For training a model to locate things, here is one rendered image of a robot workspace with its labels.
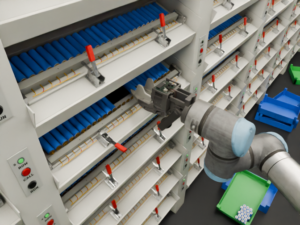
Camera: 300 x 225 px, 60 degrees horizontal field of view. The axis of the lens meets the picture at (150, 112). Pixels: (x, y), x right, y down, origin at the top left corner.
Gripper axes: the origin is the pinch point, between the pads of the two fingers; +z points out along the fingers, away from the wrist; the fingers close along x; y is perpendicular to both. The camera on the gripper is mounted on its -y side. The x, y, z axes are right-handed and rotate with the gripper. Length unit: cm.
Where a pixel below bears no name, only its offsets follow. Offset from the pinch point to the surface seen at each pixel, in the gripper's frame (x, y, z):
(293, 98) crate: -194, -100, -33
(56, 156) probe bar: 31.0, -2.6, -0.4
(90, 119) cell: 17.0, -1.9, 2.9
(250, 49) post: -95, -20, -6
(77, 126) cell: 21.1, -1.8, 3.4
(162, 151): -17.4, -43.3, -0.6
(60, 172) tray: 32.2, -5.9, -2.5
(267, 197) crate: -71, -99, -50
